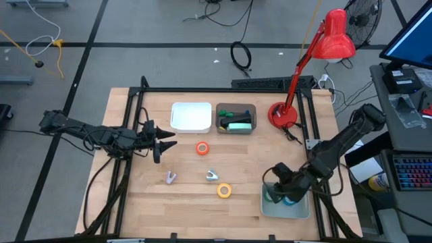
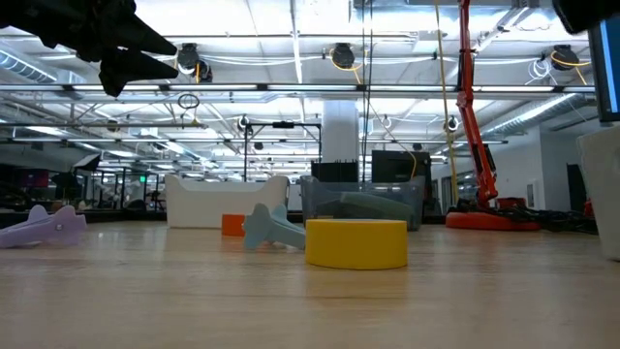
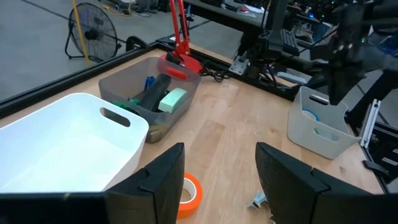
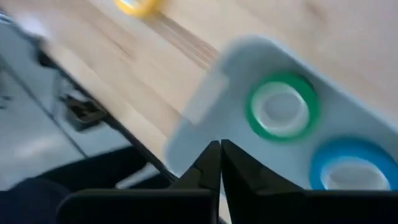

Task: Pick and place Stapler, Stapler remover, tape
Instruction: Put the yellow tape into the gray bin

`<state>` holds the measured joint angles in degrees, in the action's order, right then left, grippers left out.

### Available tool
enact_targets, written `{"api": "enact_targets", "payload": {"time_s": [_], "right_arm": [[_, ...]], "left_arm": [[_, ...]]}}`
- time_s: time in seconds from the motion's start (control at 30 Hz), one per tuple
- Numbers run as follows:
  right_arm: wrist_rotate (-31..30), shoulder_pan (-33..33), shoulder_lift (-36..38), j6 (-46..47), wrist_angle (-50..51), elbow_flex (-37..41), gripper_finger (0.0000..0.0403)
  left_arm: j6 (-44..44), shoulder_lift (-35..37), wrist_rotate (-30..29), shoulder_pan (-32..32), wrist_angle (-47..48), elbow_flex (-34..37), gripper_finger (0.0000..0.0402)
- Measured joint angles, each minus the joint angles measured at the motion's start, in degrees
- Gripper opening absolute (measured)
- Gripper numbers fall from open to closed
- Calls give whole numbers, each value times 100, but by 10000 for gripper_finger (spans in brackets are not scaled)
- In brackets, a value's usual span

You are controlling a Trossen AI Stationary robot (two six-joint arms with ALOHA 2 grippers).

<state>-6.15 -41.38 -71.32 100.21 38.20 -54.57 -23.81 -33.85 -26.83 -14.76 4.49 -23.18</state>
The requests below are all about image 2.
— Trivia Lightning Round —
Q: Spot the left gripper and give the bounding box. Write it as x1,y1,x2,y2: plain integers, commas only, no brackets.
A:
0,0,180,98

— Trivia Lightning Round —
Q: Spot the orange tape roll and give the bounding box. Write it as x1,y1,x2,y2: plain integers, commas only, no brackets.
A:
221,213,247,238

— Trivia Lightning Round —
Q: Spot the mint green stapler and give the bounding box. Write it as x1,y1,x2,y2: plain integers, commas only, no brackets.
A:
317,191,419,232

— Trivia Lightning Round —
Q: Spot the yellow tape roll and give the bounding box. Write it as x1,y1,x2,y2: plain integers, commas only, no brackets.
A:
304,218,409,270

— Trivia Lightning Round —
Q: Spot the lilac staple remover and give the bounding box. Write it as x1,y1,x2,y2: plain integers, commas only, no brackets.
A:
0,204,88,250

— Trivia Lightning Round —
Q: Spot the light blue staple remover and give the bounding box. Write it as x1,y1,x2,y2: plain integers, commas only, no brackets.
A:
241,202,307,252

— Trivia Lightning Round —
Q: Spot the white plastic bin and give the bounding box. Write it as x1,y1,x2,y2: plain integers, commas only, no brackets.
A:
164,173,291,230

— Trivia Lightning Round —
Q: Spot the white square pillar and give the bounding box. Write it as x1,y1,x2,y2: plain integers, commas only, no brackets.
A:
322,99,360,164

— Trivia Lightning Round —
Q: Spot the black box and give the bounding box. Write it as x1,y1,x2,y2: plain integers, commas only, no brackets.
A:
311,160,360,184

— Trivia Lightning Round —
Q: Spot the translucent grey bin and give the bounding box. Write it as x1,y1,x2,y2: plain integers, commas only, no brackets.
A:
299,174,427,232

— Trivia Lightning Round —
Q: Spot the black screen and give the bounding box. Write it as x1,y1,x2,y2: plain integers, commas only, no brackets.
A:
371,149,433,184

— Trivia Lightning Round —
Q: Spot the black ceiling cable reel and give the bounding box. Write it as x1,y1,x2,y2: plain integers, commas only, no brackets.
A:
330,42,357,70
176,42,214,83
550,44,578,72

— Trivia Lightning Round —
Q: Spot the black hanging cable loop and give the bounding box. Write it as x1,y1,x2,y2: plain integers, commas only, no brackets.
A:
176,92,201,111

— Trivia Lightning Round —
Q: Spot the yellow reel cable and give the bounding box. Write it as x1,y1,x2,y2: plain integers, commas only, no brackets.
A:
328,47,419,183

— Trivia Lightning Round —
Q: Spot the yellow hanging cord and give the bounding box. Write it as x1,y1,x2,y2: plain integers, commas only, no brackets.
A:
433,0,460,205

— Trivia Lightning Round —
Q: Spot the black cable pile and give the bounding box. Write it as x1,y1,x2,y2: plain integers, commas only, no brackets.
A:
496,203,598,235

